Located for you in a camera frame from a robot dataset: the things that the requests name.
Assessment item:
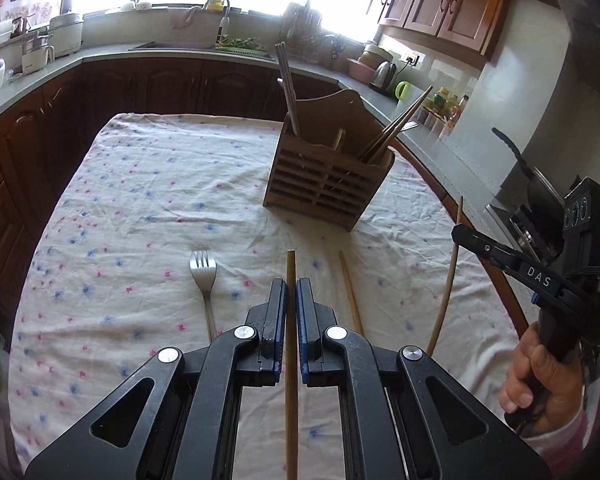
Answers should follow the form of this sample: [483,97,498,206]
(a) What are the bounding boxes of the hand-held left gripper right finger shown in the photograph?
[296,278,552,480]

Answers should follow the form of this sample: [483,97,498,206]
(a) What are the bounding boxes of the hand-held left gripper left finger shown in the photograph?
[24,280,287,480]

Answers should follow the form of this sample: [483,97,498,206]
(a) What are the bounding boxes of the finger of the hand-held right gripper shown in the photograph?
[451,223,563,297]

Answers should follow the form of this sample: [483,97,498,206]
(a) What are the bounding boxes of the wooden chopstick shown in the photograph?
[426,196,465,357]
[338,251,366,337]
[364,106,422,164]
[285,249,300,480]
[358,86,434,161]

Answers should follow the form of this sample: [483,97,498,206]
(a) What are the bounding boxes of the wooden slatted utensil holder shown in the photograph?
[263,89,395,233]

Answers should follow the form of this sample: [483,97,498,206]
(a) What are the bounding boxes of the person's right forearm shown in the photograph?
[522,400,598,480]

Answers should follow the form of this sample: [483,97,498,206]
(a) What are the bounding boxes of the person's right hand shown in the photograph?
[499,321,587,435]

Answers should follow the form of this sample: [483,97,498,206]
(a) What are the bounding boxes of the gas stove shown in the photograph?
[484,199,567,263]

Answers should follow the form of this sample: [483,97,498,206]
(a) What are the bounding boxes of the black wok with lid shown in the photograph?
[490,127,578,223]

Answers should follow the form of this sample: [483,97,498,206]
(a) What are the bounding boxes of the grey kitchen countertop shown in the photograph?
[0,40,536,241]

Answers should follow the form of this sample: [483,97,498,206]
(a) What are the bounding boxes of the group of condiment bottles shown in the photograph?
[420,86,470,139]

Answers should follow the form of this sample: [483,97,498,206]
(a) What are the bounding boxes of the floral white tablecloth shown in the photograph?
[7,112,525,480]

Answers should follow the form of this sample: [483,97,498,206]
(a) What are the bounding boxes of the steel kettle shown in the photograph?
[369,60,398,92]

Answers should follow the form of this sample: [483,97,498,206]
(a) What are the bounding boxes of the stacked bowls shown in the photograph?
[347,43,396,87]

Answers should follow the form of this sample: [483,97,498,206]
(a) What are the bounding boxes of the wooden upper cabinets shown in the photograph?
[367,0,510,69]

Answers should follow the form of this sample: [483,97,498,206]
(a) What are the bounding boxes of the green vegetables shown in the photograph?
[216,35,262,52]

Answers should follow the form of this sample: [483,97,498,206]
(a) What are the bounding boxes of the dish drying rack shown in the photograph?
[279,2,349,69]

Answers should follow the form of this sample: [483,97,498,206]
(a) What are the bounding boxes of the dark wooden lower cabinets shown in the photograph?
[0,56,343,313]

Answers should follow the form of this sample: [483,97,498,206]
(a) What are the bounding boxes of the kitchen faucet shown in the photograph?
[202,0,232,44]

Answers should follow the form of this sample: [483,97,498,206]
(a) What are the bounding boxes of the large white cooking pot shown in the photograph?
[47,12,86,59]

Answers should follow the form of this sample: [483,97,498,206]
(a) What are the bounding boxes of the small white electric pot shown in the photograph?
[19,30,57,75]

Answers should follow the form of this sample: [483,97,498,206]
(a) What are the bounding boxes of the steel fork with wide handle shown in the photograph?
[189,250,219,342]

